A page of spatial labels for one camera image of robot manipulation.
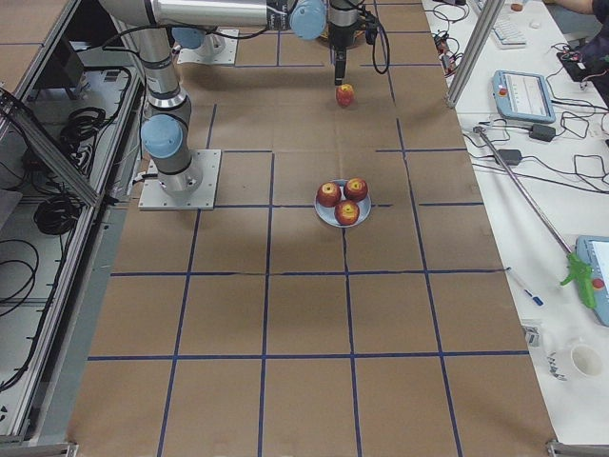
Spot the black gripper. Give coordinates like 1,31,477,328
329,22,357,86

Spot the red apple with yellow top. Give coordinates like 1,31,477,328
335,84,355,108

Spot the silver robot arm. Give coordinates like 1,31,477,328
101,1,363,86
137,29,201,193

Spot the red apple plate back left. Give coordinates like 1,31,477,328
344,177,368,202

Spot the red apple plate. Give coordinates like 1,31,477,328
344,177,368,202
334,200,360,227
316,181,342,208

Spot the red apple plate back right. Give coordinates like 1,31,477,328
316,181,342,208

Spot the red apple plate front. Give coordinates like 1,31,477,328
334,200,360,227

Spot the light blue plate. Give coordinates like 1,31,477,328
314,179,371,228

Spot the white keyboard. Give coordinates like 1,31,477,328
492,15,527,50

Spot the blue teach pendant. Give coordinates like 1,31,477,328
576,235,608,327
492,70,556,124

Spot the black power adapter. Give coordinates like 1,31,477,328
529,124,557,143

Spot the blue white pen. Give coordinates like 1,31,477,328
505,267,544,307

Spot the metal rod reacher tool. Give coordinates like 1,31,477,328
473,126,597,309

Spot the white paper cup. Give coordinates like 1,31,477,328
546,342,603,382

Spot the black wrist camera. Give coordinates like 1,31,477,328
363,15,379,46

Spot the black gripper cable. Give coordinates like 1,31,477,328
351,4,393,75

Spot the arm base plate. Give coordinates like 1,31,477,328
176,29,239,66
138,149,222,210

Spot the aluminium frame post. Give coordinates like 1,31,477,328
445,0,504,109

